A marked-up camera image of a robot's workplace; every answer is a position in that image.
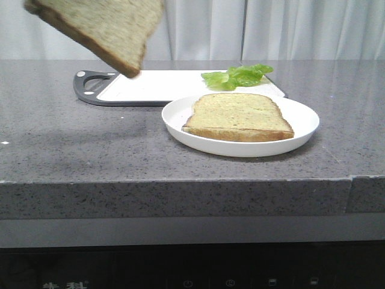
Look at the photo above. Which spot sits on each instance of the green lettuce leaf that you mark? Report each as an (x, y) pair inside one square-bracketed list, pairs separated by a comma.
[(233, 77)]

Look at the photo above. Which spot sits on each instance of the bread slice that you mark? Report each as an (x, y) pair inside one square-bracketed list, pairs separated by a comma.
[(115, 31), (240, 117)]

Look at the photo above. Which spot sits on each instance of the white round plate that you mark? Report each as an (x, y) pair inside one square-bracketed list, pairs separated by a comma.
[(303, 120)]

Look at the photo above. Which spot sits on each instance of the white cutting board grey rim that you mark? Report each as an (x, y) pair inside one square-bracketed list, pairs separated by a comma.
[(152, 88)]

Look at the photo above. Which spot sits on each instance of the grey white curtain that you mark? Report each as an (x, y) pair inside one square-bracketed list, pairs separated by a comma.
[(222, 30)]

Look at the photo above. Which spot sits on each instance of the black appliance control panel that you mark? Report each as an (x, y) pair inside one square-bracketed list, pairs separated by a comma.
[(352, 264)]

